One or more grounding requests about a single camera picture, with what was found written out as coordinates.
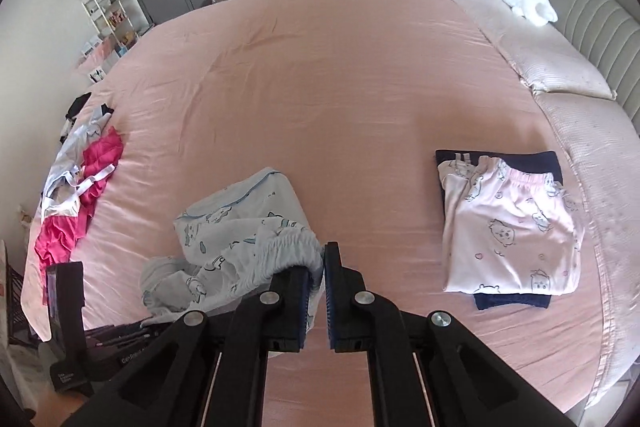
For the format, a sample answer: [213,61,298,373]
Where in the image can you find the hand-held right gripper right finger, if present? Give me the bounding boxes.
[324,242,576,427]

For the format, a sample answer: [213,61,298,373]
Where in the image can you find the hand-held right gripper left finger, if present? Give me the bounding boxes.
[65,267,308,427]

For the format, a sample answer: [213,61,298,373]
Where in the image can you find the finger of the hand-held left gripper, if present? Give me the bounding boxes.
[85,318,173,348]

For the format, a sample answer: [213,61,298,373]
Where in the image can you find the light blue printed shorts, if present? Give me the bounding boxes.
[140,167,323,323]

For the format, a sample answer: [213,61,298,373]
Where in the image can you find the magenta garment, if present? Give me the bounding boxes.
[35,127,125,268]

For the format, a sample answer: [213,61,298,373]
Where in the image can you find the white garment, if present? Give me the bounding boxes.
[42,104,118,218]

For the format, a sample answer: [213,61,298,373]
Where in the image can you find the pale pink printed pajama pants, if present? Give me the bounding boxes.
[437,157,586,295]

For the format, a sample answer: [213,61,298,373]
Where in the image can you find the dark low stool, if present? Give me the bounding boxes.
[65,93,93,118]

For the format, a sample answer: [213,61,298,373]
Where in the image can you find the navy folded garment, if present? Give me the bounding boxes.
[435,149,563,310]

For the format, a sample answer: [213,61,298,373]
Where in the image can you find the pink storage box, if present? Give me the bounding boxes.
[75,32,131,80]

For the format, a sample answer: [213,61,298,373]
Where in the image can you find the long pink pillow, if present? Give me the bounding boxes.
[532,92,640,408]

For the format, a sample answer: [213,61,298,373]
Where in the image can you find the white shelf rack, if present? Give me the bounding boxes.
[80,0,138,58]

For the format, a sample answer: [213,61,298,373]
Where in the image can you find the small pink pillow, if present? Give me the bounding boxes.
[440,0,618,100]

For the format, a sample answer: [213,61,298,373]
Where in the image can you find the grey padded headboard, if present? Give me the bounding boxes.
[502,0,640,118]

